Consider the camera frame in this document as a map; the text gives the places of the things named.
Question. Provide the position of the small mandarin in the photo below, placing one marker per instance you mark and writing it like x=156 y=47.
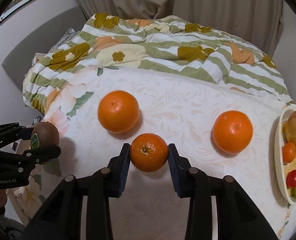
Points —
x=149 y=152

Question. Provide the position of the beige curtain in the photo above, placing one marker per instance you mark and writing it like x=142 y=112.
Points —
x=256 y=21

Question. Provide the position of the person's left hand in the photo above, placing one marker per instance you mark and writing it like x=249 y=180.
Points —
x=3 y=198

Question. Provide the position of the large orange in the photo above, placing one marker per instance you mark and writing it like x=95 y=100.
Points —
x=232 y=132
x=118 y=112

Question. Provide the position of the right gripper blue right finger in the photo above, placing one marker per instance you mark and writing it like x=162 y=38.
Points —
x=179 y=167

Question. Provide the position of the red cherry tomato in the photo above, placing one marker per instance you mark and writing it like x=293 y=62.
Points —
x=291 y=179

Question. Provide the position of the grey headboard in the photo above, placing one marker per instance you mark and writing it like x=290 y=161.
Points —
x=18 y=61

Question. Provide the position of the brown kiwi with sticker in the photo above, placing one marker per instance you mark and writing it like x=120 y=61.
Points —
x=44 y=134

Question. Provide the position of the white floral tablecloth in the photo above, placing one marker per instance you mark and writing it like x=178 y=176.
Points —
x=179 y=109

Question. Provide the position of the green striped floral duvet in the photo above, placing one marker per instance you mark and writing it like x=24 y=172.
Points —
x=169 y=44

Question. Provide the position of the cream plate with duck print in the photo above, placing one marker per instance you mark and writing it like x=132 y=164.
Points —
x=283 y=169

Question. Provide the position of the small mandarin edge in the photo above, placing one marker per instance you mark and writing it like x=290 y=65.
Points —
x=288 y=152

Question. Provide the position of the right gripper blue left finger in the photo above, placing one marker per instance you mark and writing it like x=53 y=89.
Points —
x=119 y=167

